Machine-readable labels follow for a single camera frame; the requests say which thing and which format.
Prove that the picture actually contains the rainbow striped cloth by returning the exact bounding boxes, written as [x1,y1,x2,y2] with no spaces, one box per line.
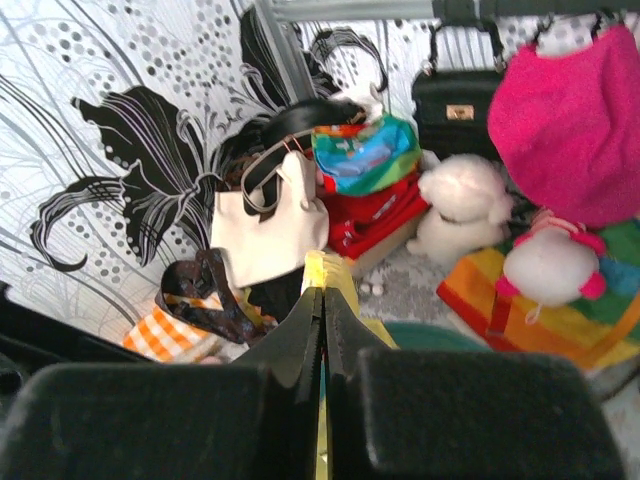
[437,220,639,371]

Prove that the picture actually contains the cream canvas tote bag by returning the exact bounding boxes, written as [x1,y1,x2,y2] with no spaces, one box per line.
[211,151,329,288]

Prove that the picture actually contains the black hat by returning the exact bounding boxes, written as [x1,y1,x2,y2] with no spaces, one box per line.
[260,98,367,147]

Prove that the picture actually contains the pink doll striped clothes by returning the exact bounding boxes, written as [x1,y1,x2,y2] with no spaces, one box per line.
[495,209,607,324]

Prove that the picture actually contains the yellow plastic trash bag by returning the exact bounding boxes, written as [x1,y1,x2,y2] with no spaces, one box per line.
[301,250,398,480]

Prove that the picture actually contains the magenta cloth bag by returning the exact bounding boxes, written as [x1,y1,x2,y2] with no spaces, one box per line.
[488,25,639,228]

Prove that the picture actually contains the orange white checked towel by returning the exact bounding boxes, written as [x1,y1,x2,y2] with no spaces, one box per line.
[122,292,275,364]

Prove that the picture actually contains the black leather handbag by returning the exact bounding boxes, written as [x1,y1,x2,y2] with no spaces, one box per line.
[411,19,506,162]

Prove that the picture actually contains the black cloth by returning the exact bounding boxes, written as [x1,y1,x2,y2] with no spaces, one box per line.
[248,268,303,323]

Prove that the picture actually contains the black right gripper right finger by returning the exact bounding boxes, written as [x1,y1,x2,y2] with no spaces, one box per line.
[324,288,625,479]

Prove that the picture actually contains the brown patterned handbag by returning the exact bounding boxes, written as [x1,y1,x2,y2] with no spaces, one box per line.
[156,248,274,346]

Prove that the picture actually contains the red cloth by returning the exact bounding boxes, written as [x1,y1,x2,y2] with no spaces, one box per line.
[323,172,429,260]

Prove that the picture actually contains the colourful patterned cloth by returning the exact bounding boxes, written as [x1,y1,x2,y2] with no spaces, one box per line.
[311,114,422,197]

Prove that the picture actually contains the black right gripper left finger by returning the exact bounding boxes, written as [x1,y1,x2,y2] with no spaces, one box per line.
[1,288,323,479]

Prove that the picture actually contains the teal plastic trash bin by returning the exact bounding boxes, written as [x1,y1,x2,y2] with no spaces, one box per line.
[383,322,490,352]

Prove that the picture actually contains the beige woven basket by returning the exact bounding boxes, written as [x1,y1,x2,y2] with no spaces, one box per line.
[347,217,421,279]

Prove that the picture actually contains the white fluffy plush lamb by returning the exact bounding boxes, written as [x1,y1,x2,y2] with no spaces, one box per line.
[406,154,514,265]

